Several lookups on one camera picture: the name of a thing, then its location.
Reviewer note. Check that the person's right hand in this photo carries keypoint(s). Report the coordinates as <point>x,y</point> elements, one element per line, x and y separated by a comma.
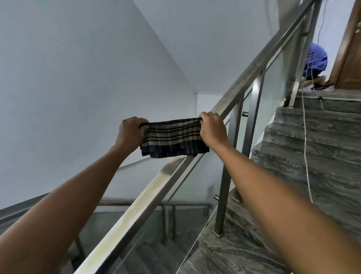
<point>213,129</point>

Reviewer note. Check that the person's left hand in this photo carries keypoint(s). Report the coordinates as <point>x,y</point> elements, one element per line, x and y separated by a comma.
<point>129,135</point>

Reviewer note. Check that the dark plaid cloth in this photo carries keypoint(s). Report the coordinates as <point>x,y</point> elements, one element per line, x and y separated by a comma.
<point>172,138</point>

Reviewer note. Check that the steel stair handrail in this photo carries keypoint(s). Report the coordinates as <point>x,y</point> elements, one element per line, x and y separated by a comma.
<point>141,209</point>

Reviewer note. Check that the person's left forearm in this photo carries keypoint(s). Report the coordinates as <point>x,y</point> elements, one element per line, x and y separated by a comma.
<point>56,214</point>

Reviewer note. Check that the dark metal stair railing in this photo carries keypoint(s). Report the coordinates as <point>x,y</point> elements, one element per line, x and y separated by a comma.
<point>25,204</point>

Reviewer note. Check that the glass railing panel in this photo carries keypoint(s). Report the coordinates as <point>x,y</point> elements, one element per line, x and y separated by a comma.
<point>276,84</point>
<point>158,242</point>

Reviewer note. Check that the brown wooden door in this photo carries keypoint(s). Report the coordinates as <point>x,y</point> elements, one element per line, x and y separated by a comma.
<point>349,56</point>

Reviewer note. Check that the steel railing post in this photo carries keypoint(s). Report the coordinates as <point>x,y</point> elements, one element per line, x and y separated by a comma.
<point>298,79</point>
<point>235,124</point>
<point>224,203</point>

